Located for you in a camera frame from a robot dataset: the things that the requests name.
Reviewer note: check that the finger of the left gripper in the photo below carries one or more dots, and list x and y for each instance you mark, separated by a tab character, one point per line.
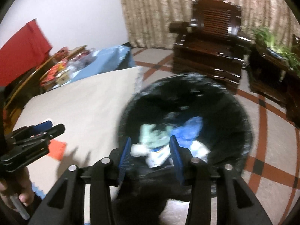
41	127
50	132

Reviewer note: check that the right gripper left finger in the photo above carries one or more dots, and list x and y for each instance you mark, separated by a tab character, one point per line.
120	158

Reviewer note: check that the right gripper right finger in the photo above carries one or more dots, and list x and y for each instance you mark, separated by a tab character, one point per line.
181	161

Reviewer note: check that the orange red plastic bag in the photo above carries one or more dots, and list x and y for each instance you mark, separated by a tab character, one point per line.
57	149

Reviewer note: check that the blue plastic bag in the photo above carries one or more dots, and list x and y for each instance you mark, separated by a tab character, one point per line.
188	132

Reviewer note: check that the green rubber glove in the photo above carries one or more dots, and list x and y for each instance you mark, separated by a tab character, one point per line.
152	137

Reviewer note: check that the black lined trash bin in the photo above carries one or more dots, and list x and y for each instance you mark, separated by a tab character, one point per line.
190	107

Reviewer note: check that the person left hand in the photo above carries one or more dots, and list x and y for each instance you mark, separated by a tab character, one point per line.
20	184

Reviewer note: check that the grey table cloth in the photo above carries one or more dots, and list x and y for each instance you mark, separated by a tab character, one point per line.
90	110

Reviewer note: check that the beige tissue box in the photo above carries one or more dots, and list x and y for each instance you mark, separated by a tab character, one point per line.
62	77

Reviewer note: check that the red snack bag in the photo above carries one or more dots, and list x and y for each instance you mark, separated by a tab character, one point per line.
50	75

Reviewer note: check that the red bag on cabinet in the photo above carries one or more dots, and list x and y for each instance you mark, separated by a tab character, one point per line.
62	53

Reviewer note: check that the glass fruit bowl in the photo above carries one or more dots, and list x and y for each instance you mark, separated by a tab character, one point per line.
80	58

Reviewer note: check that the red cloth cover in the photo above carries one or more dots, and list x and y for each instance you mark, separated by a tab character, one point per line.
27	49

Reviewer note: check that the blue table cloth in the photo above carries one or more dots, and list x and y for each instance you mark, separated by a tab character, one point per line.
100	61

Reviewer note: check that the dark wooden armchair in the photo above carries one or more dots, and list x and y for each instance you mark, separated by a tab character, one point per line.
212	43

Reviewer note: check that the dark wooden side table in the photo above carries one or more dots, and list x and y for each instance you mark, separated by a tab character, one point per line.
271	78

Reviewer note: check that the green potted plant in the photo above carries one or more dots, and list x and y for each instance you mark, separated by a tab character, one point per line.
267	40

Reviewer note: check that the beige patterned curtain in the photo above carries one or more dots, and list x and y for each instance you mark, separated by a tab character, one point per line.
147	21

